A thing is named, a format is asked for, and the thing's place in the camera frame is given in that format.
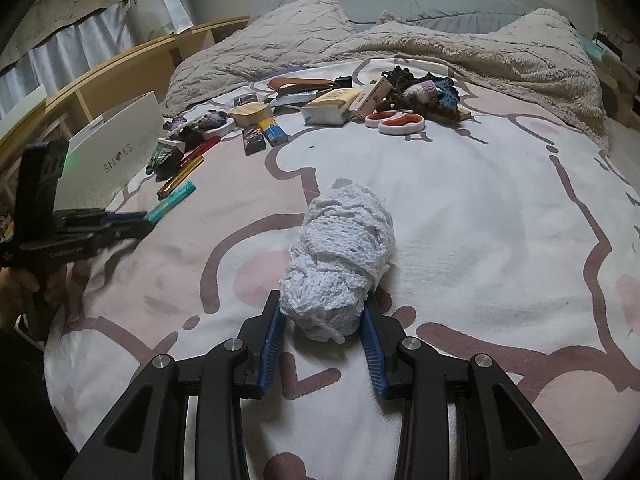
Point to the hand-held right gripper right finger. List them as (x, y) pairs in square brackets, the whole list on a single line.
[(377, 360)]

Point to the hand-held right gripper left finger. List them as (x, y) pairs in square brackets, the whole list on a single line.
[(267, 355)]

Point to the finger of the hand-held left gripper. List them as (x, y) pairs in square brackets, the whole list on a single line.
[(125, 218), (120, 237)]

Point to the teal plastic piece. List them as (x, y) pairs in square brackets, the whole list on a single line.
[(167, 209)]

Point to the white shoe box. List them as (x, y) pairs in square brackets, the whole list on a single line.
[(115, 160)]

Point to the white yarn ball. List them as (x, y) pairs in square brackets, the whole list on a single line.
[(340, 250)]

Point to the person's left hand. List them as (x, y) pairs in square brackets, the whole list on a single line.
[(15, 287)]

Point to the gold metallic case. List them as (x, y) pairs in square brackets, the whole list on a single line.
[(180, 177)]

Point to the red pen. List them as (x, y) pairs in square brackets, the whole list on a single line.
[(200, 150)]

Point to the dark teal crocheted piece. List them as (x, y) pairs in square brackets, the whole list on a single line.
[(175, 123)]

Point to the purple crocheted piece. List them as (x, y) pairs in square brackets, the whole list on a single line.
[(216, 122)]

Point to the white curtain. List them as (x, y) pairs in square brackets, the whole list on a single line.
[(65, 55)]

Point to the dark printed pack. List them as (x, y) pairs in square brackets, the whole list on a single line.
[(254, 141)]

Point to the light wooden block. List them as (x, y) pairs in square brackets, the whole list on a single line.
[(250, 114)]

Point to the pink white printed bedsheet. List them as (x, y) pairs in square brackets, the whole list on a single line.
[(475, 220)]

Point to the blue yellow glue tube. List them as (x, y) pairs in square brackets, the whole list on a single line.
[(274, 132)]

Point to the grey flat case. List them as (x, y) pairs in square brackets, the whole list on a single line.
[(292, 100)]

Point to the white paper bag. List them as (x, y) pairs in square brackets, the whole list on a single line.
[(160, 2)]

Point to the brown leather case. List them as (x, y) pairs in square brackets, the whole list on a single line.
[(300, 85)]

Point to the yellow tissue pack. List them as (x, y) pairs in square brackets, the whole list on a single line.
[(330, 107)]

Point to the small black box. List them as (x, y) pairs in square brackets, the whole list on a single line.
[(344, 82)]

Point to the light wooden strip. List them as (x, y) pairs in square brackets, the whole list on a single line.
[(462, 115)]

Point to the long beige box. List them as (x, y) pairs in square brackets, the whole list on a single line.
[(369, 97)]

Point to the dark crocheted pile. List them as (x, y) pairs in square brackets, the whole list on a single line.
[(447, 100)]

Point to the pink purple yarn ball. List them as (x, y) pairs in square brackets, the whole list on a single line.
[(422, 90)]

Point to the beige fluffy blanket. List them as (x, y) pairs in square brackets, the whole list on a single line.
[(450, 55)]

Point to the grey pillow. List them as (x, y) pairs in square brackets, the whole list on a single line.
[(425, 10)]

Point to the light wooden side furniture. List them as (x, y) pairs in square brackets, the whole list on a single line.
[(622, 95)]

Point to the teal packet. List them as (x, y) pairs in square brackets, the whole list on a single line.
[(600, 49)]

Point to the wooden bed frame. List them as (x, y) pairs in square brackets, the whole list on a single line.
[(125, 60)]

